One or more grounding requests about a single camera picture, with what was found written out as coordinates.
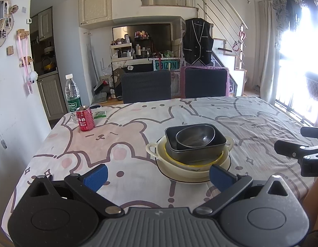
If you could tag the stair railing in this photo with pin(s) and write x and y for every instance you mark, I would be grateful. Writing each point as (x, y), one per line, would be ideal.
(220, 12)

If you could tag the rounded steel bowl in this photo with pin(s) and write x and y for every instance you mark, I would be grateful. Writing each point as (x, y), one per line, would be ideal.
(195, 136)

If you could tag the group of wall photos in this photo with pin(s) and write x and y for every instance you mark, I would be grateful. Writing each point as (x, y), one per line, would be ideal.
(2, 30)

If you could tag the rack with bottles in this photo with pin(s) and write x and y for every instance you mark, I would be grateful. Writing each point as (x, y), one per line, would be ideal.
(130, 49)

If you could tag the person's right forearm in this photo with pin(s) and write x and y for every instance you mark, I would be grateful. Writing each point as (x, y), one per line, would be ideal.
(314, 203)

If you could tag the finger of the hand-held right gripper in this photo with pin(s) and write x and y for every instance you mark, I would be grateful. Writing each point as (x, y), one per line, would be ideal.
(313, 132)
(290, 149)

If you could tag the beige curtain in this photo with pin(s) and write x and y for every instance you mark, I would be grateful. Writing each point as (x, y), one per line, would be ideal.
(269, 56)

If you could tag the white lemon-print scalloped bowl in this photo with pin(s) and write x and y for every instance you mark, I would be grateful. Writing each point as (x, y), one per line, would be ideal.
(167, 155)

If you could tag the teal sign plate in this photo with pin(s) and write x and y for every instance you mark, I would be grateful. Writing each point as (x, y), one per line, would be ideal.
(166, 65)

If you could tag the hanging clothes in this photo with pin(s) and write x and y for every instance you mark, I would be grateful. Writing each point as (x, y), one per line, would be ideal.
(292, 10)

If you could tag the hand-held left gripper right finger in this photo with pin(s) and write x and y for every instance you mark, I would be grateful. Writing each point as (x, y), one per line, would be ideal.
(220, 177)

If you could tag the rectangular steel tray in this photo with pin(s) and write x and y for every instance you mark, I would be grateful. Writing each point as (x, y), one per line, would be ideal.
(195, 154)

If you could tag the red drink can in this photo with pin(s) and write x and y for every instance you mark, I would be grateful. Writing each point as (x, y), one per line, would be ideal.
(84, 119)

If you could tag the clear water bottle green label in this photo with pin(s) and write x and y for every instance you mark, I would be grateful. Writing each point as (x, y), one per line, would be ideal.
(72, 92)

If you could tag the black vest white trim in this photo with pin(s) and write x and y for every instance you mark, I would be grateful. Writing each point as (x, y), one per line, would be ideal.
(197, 41)

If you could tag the bear-print tablecloth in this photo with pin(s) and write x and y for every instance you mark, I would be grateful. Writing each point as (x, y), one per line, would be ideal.
(110, 144)

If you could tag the yellow black kettle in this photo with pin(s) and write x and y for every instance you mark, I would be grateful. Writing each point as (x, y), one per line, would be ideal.
(48, 65)

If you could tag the white square leaf-print plate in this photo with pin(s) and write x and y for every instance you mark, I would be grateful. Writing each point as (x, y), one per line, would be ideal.
(184, 178)

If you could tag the green packet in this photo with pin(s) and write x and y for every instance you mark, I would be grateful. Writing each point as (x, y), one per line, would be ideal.
(100, 114)

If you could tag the cream wall cabinet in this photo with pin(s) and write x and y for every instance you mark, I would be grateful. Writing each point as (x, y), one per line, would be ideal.
(94, 7)

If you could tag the cream kitchen cabinet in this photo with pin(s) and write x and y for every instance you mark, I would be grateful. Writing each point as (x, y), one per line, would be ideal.
(52, 97)

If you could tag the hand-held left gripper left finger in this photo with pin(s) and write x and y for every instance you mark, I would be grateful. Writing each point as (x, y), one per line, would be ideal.
(96, 177)

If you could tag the pink hanging ribbon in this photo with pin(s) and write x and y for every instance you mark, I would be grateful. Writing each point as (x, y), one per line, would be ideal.
(24, 56)

